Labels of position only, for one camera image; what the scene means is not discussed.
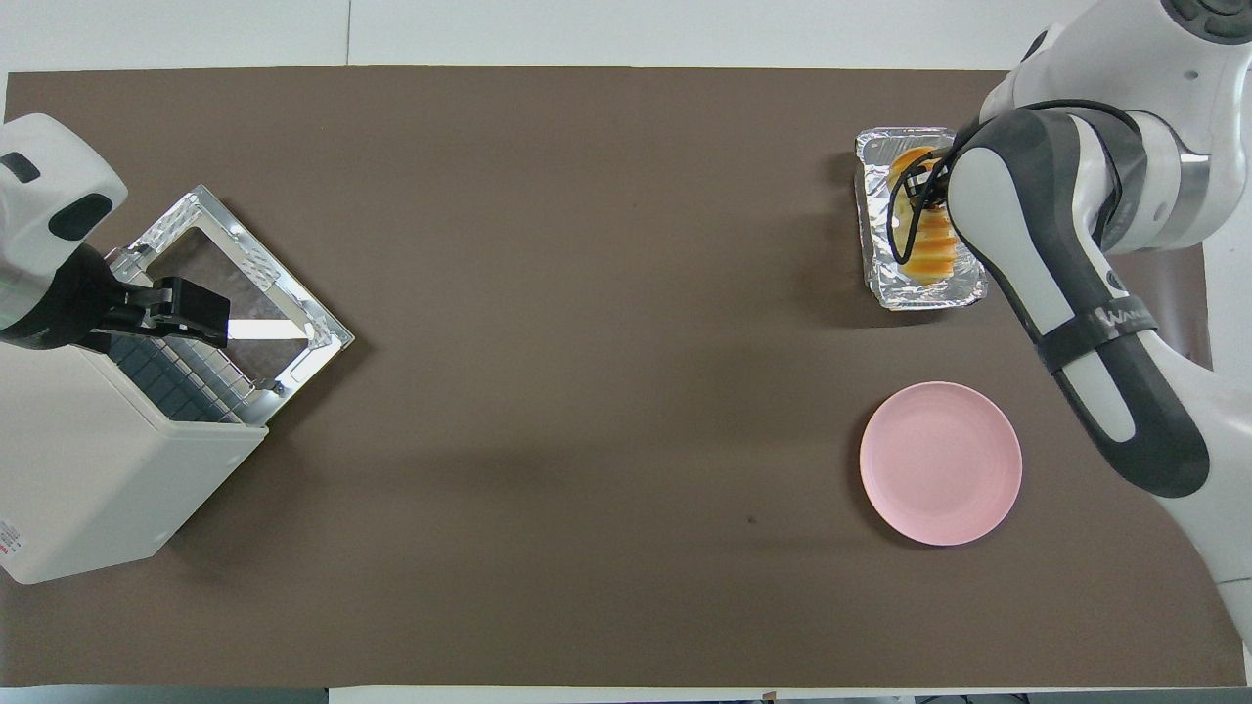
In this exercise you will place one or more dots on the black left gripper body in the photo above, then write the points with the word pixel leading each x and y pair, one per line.
pixel 59 303

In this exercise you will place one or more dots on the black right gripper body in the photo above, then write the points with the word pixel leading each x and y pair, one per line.
pixel 934 191

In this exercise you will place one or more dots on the yellow sliced bread loaf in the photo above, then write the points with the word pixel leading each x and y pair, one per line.
pixel 934 249

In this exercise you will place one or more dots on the silver foil baking tray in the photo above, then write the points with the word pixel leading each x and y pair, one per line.
pixel 880 284

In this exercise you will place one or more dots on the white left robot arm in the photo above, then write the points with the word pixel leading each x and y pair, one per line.
pixel 44 196

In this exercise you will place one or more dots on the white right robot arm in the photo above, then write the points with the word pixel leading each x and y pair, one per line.
pixel 1066 264

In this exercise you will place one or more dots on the glass oven door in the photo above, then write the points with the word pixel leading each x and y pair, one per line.
pixel 284 293

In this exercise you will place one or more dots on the cream toaster oven body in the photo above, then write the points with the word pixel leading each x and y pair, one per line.
pixel 88 469

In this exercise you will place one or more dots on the pink round plate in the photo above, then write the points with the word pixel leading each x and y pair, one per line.
pixel 941 464

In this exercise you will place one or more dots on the brown table mat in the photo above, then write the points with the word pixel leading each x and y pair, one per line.
pixel 587 342

